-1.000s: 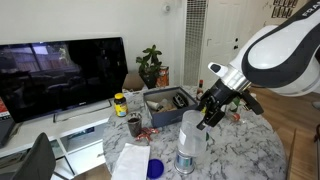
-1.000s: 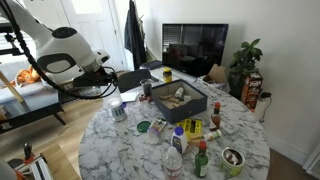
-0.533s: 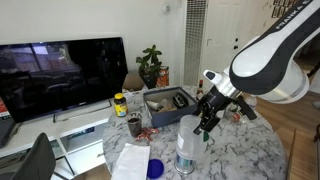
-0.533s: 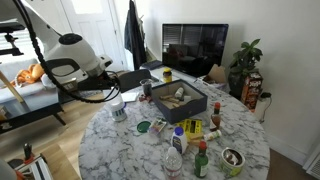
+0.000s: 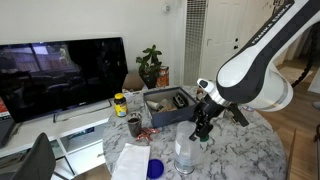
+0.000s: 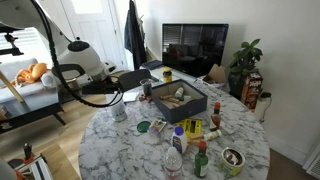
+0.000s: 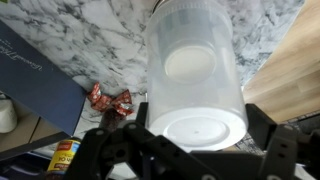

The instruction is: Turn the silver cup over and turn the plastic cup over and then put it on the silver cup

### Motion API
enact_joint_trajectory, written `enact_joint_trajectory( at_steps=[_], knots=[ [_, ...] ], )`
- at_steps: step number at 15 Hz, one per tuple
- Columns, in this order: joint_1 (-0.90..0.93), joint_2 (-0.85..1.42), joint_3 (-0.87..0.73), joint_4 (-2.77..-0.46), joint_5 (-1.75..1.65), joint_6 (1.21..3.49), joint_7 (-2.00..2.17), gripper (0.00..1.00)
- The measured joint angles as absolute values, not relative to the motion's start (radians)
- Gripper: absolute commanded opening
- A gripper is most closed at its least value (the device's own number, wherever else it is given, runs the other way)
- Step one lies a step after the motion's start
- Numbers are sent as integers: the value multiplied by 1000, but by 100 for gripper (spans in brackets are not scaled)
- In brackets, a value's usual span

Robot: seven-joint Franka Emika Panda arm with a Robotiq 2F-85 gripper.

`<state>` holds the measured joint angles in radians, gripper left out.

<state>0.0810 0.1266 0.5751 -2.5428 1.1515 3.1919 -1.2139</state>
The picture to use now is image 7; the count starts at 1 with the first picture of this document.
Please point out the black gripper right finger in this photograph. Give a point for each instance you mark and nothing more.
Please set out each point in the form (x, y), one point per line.
(263, 123)

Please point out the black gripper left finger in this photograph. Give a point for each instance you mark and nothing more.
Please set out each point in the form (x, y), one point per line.
(142, 115)

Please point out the clear plastic cup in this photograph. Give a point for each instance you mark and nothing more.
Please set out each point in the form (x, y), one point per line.
(196, 100)

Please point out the glass cup with dark contents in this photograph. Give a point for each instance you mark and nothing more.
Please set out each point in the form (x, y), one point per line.
(113, 120)

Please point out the red candy wrappers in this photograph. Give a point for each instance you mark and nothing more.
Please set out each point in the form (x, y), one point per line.
(106, 100)

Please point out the yellow lidded jar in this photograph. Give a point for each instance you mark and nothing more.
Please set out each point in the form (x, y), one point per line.
(63, 156)

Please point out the navy blue cardboard box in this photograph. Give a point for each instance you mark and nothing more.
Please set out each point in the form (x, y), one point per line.
(40, 86)

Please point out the small white bottle in box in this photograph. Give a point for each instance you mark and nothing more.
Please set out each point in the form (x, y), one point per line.
(6, 116)

